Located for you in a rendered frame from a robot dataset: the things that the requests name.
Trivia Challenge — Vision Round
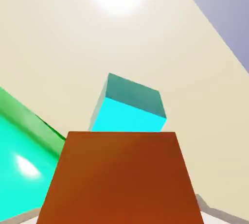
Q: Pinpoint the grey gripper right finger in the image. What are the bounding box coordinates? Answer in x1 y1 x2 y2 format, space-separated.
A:
195 193 249 224

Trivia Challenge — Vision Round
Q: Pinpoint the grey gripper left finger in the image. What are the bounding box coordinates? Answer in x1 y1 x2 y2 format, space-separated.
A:
0 207 42 224

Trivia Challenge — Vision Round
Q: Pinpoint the small orange cube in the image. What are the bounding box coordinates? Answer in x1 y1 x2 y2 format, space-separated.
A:
36 131 205 224

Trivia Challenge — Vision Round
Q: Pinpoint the small cyan cube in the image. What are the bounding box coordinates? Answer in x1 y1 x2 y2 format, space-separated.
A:
88 72 167 133

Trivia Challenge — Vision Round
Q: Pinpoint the large green box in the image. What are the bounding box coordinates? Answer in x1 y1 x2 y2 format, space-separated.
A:
0 86 67 223

